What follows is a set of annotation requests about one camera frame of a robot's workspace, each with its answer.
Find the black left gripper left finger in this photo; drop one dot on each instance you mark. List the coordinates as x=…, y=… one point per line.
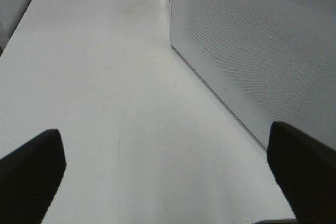
x=30, y=178

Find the white microwave door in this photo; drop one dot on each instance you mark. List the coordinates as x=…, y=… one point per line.
x=267, y=60

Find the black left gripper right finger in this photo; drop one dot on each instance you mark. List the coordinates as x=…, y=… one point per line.
x=304, y=169

